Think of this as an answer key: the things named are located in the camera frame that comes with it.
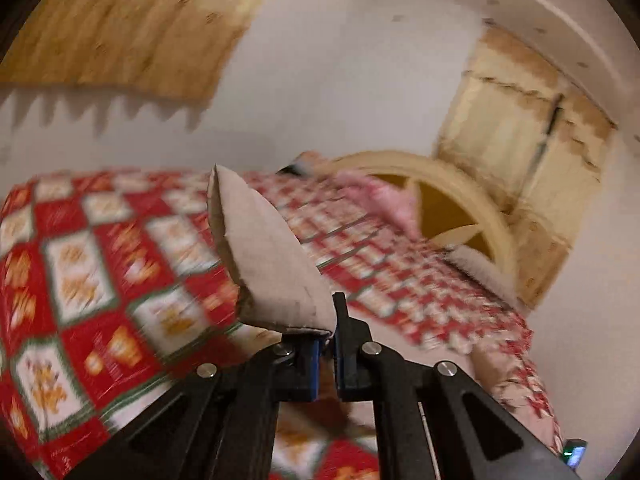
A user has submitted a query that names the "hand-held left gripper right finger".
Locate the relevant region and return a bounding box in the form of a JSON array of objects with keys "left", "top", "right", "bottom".
[{"left": 332, "top": 292, "right": 582, "bottom": 480}]

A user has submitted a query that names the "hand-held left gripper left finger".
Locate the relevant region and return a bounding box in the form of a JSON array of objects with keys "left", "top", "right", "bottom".
[{"left": 65, "top": 332, "right": 327, "bottom": 480}]

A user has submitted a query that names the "beige quilted puffer jacket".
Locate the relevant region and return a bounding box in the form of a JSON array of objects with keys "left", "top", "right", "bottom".
[{"left": 206, "top": 164, "right": 337, "bottom": 335}]

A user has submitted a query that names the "white pillow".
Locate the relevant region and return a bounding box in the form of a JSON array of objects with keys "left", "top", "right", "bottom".
[{"left": 446, "top": 245, "right": 502, "bottom": 282}]

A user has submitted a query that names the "cream wooden headboard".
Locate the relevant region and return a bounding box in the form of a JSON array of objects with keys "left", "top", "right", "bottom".
[{"left": 320, "top": 150, "right": 527, "bottom": 307}]

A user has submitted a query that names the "red patterned bed blanket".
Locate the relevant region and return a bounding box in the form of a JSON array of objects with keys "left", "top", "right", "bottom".
[{"left": 0, "top": 167, "right": 533, "bottom": 480}]

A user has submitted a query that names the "yellow curtain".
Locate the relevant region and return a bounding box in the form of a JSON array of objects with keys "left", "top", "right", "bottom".
[{"left": 434, "top": 25, "right": 617, "bottom": 307}]

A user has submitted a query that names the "wooden patterned wall hanging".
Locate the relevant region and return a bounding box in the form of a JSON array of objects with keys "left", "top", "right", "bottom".
[{"left": 0, "top": 0, "right": 297, "bottom": 107}]

